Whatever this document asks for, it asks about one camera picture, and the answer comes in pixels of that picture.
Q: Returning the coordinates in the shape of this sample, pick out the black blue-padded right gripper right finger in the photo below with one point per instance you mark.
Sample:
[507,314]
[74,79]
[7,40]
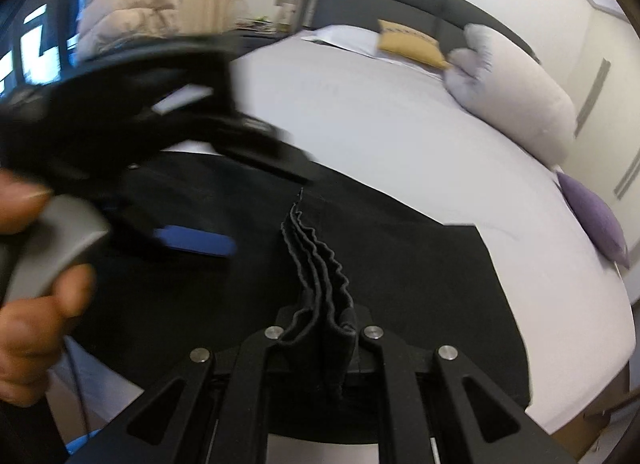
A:
[437,406]

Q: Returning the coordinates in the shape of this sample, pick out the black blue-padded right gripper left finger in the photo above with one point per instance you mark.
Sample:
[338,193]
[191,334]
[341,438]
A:
[208,411]

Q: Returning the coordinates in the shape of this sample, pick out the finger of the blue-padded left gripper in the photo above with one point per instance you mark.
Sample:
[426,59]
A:
[197,241]

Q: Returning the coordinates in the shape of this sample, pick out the black pants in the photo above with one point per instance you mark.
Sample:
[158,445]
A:
[320,250]

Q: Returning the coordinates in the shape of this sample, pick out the person's left hand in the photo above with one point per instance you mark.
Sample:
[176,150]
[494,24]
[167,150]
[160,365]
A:
[32,330]

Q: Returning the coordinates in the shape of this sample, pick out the beige puffer jacket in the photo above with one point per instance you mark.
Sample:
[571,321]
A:
[105,24]

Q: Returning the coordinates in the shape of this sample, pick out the dark grey nightstand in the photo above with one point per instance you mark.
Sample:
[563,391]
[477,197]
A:
[249,40]

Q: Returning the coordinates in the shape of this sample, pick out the purple cushion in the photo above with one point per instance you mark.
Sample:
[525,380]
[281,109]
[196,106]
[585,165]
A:
[597,220]

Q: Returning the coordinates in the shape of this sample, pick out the bed with white sheet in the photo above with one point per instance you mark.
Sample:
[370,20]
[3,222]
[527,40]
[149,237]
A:
[398,131]

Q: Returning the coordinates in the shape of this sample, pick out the white pillow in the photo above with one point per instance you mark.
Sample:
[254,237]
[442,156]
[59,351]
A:
[353,39]

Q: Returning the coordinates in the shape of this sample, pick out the yellow cushion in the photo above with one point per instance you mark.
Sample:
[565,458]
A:
[410,43]

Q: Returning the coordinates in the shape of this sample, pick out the dark grey padded headboard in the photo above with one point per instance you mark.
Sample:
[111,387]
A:
[443,20]

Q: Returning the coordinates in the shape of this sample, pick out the rolled white duvet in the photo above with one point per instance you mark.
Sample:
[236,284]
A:
[498,82]

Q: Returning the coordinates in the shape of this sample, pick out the white wardrobe with handles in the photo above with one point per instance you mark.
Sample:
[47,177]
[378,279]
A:
[604,84]

